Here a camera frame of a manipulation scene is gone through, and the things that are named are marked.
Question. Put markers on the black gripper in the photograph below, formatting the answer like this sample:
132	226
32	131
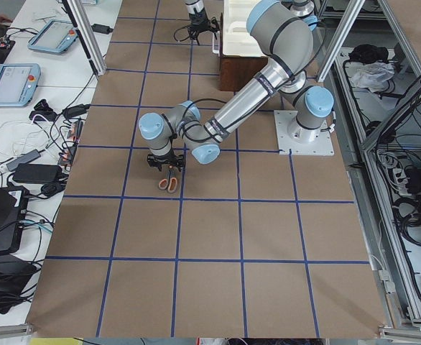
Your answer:
197	20
167	160

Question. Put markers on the orange grey scissors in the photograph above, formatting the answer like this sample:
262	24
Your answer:
169	183

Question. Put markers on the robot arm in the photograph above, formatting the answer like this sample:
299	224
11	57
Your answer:
287	41
195	7

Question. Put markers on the white plastic tray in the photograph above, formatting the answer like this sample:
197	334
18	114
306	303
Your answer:
236	41

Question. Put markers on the brown wooden cabinet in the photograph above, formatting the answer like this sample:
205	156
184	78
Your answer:
236	72

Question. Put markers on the black power adapter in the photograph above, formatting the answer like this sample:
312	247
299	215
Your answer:
101	28

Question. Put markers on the large black power brick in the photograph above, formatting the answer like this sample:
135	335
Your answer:
36	173

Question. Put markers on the upper teach pendant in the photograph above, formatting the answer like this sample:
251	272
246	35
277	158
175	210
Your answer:
54	38

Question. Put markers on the teach pendant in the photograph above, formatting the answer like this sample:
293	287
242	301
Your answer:
54	38
18	83

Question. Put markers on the black laptop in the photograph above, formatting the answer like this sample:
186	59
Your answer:
13	206

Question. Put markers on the lower teach pendant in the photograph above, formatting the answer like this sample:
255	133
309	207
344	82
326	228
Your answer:
18	83

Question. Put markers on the aluminium frame post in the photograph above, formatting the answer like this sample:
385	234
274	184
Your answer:
80	21

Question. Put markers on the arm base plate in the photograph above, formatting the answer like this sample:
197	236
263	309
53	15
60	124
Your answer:
292	139

